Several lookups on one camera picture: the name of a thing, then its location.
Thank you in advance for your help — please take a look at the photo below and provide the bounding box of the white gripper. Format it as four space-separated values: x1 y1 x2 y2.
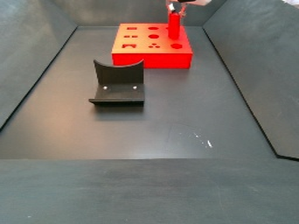
165 0 211 17

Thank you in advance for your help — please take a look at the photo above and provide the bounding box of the red shape sorter block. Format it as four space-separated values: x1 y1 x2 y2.
111 24 192 69

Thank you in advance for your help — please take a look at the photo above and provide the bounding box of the black curved holder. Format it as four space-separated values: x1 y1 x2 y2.
88 60 145 105

